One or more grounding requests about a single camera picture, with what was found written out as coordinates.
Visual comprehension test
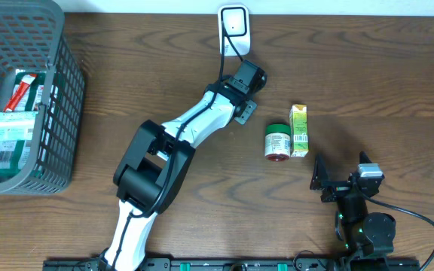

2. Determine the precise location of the white barcode scanner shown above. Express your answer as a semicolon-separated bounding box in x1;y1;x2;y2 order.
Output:
218;5;251;56

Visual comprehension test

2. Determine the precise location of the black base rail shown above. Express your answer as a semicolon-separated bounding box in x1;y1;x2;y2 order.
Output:
42;257;420;271

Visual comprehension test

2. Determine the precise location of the red white snack packet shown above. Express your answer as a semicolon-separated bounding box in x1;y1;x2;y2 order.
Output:
3;73;38;112

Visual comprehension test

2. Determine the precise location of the white teal snack packet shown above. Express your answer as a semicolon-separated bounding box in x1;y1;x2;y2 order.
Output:
0;111;38;142

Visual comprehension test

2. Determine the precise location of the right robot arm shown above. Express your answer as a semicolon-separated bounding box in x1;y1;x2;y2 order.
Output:
310;151;396;270

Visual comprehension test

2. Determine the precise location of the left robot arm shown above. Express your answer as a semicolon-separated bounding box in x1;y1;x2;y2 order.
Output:
99;76;265;270

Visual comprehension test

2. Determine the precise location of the grey plastic mesh basket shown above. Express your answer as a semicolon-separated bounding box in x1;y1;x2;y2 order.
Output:
0;1;85;195

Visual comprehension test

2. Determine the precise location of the green lid spice jar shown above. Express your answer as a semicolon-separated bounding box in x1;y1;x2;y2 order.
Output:
264;124;291;162

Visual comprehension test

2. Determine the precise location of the green juice carton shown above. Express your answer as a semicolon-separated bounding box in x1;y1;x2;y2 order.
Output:
289;104;309;157

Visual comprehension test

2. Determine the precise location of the green white barcode packet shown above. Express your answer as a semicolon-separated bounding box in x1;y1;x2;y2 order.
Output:
0;140;31;178

